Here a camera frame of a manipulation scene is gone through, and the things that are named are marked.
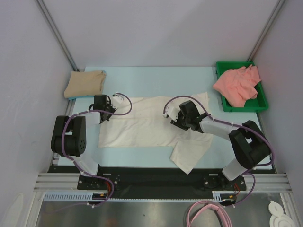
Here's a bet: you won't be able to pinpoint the cream white t shirt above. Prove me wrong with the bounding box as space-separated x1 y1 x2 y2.
98 96 213 174

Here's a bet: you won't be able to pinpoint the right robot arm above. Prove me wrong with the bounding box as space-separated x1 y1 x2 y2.
163 100 272 190

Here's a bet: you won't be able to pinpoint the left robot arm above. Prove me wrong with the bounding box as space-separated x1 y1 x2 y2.
51 95 124 189

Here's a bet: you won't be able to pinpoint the folded tan t shirt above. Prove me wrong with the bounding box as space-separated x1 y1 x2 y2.
64 70 107 98

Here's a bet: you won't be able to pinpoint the pink t shirt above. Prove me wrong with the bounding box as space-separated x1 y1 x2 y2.
213 65 261 107

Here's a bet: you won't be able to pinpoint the white round plastic parts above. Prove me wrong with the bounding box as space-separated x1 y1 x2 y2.
268 201 296 227

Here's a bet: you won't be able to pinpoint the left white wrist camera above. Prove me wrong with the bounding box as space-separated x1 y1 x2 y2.
111 93 124 110

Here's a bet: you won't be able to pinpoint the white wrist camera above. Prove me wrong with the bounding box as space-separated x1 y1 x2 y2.
163 105 180 122
111 93 124 110

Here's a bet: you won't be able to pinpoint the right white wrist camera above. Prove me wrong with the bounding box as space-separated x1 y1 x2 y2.
163 105 180 122

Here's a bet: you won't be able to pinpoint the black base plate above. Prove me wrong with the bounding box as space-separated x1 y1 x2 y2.
47 166 277 200

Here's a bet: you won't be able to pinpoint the left aluminium corner post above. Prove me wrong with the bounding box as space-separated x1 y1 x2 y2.
35 0 79 71

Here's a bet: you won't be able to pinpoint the aluminium corner post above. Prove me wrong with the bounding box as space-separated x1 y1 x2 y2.
246 0 288 61
35 0 79 71

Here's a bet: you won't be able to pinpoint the pink coiled cable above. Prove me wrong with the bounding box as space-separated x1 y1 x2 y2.
186 200 232 227

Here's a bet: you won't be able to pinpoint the aluminium frame rail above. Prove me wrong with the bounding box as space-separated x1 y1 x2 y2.
34 173 292 193

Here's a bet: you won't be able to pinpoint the slotted cable duct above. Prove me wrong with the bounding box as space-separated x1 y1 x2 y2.
44 192 108 201

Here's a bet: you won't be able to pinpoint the right aluminium corner post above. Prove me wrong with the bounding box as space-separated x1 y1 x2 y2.
246 0 288 61

